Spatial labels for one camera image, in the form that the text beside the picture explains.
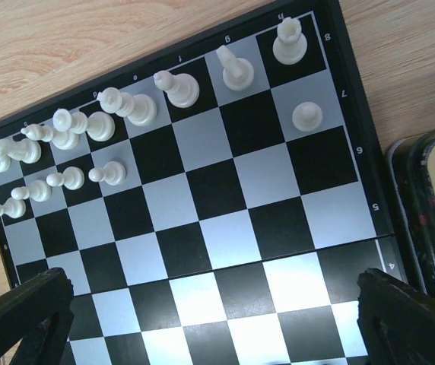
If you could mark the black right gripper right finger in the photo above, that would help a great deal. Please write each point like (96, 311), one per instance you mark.
(397, 322)

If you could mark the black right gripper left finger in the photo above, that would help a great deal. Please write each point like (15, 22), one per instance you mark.
(36, 317)

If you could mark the dark floral metal tin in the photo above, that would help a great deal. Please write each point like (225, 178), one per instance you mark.
(407, 162)

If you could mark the white pawn a7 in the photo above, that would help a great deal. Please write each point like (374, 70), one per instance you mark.
(13, 208)

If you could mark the white pawn b7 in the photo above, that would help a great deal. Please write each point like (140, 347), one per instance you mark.
(38, 190)

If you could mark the white pawn c7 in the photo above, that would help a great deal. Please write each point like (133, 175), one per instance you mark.
(71, 178)

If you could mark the white pawn d7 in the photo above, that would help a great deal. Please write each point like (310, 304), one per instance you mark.
(113, 173)

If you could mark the white knight b8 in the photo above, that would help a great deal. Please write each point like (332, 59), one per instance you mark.
(26, 150)

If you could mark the white bishop c8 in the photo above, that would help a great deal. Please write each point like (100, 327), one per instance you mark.
(61, 140)

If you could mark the white queen d8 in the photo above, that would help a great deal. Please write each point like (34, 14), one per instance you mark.
(99, 126)

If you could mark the black and white chessboard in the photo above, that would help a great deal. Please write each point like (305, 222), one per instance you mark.
(235, 238)

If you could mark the white king e8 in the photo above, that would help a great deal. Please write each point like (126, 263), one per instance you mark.
(140, 110)

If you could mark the white pawn h7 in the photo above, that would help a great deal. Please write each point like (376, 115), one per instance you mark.
(307, 116)

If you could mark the white bishop f8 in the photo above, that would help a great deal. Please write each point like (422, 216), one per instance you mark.
(182, 90)

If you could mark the white knight g8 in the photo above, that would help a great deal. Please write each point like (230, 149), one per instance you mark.
(238, 73)

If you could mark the white rook h8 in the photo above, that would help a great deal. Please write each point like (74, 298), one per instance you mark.
(290, 44)

